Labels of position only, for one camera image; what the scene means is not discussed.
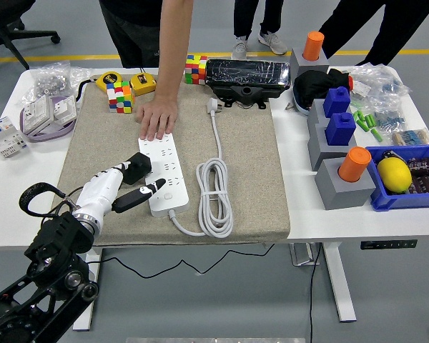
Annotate yellow lemon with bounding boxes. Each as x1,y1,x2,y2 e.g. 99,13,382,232
376,156,413,195

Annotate dark maroon capacitors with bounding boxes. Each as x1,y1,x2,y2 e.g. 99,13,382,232
405,156,429,196

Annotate black mounting bracket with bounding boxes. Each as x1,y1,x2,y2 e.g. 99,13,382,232
210,84,285,110

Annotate black desk control panel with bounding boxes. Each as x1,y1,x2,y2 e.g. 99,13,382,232
360,239,418,250

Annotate blue peg block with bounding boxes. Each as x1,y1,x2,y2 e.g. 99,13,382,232
324,112,357,146
322,86,351,119

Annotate grey-brown mat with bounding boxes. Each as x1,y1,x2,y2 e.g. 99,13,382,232
45,74,291,247

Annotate square yellow tape measure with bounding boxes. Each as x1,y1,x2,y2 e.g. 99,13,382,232
129,67,157,96

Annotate orange cylinder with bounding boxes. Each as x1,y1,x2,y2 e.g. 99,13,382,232
337,146,373,183
302,31,325,61

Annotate clear bag of resistors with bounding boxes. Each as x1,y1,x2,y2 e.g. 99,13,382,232
391,127,429,146

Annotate thin black adapter cord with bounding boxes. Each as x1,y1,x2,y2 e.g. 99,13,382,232
87,244,275,279

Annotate colourful puzzle cube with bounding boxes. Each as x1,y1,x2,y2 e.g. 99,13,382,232
184,54,209,86
104,80,135,114

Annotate round yellow tape measure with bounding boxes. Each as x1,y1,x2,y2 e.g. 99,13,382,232
74,70,124,108

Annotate clear bag of screws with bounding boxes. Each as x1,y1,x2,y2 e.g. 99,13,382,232
16,61,72,108

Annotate white desk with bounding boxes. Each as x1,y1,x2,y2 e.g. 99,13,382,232
0,66,429,332

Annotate white power strip cord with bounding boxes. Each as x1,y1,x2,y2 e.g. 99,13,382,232
169,98,235,238

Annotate grey square block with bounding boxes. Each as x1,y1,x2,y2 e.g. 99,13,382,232
291,46,330,78
306,99,332,131
314,156,377,211
307,123,358,172

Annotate black plastic-wrapped box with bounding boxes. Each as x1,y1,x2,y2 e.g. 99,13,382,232
204,58,292,91

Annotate white power strip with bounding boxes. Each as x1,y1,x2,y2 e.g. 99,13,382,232
138,134,190,218

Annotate black office chair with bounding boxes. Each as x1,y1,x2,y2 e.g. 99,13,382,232
0,0,61,71

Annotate black power adapter plug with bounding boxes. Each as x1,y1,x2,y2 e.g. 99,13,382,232
123,152,153,186

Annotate black hanging power cable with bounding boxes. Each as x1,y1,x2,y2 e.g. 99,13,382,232
309,242,322,343

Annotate white circuit breaker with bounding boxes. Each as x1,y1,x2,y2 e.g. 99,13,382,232
0,116,29,160

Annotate silver metal box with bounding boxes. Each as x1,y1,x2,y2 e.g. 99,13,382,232
289,242,321,267

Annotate small white socket panel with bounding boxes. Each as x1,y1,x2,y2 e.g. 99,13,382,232
51,94,78,124

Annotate black cloth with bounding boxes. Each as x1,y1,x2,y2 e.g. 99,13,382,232
292,67,351,110

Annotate clear bag of blue parts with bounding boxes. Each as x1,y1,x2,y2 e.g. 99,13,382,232
350,96,407,131
348,63,413,99

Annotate large white switch panel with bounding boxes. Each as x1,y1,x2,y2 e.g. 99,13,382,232
22,94,56,136

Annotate person's left hand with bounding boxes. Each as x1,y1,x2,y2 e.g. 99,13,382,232
135,95,179,141

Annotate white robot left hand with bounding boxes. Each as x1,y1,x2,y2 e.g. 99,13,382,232
73,161,167,219

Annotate blue plastic bin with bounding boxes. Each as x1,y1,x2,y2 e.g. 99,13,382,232
365,144,429,212

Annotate black clip tool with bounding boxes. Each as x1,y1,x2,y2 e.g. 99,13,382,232
380,149,403,165

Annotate person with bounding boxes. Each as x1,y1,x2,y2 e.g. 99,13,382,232
231,0,289,61
317,0,429,67
99,0,194,69

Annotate empty clear plastic bag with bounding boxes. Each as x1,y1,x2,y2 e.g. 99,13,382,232
69,66,94,89

